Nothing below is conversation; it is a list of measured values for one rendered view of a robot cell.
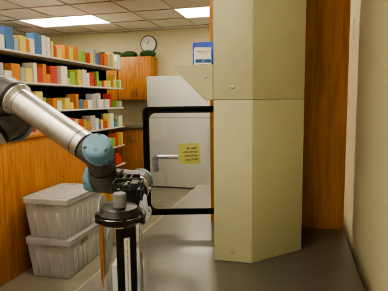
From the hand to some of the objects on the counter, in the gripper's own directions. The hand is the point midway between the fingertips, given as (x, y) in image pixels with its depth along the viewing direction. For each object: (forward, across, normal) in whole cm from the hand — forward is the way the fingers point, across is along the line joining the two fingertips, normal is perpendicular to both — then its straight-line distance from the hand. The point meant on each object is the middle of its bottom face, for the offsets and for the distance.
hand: (120, 223), depth 85 cm
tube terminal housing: (-42, +38, +21) cm, 60 cm away
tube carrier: (0, 0, +19) cm, 19 cm away
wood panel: (-63, +46, +21) cm, 81 cm away
